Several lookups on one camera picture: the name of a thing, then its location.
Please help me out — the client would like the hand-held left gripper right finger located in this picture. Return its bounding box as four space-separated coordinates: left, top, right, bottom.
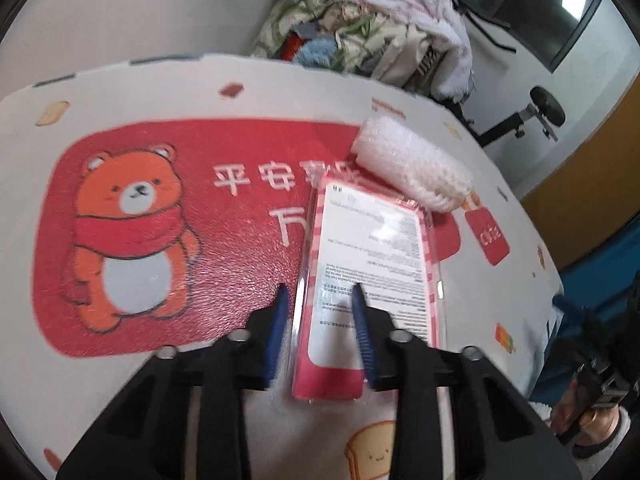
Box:
350 284 581 480

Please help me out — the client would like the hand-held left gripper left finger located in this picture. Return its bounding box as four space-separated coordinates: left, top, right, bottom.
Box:
57 284 291 480

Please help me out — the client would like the pile of clothes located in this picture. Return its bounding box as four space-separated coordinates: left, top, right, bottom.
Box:
250 0 473 103

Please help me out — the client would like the blue cloth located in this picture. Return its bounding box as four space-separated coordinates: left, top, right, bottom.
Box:
559 237 640 313

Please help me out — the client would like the dark window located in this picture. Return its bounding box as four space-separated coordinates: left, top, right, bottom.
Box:
445 0 606 73

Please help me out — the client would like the red white checked packet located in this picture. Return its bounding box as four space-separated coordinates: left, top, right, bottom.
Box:
289 167 446 403

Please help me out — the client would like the white towel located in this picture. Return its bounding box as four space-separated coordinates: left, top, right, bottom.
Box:
350 115 476 213

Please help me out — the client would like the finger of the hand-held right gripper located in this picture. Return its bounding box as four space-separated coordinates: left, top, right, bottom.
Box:
551 294 601 341

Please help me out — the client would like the wooden door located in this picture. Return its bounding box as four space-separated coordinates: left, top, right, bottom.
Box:
520 77 640 271

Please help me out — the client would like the printed table mat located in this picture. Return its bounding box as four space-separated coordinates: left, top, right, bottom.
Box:
0 55 566 480

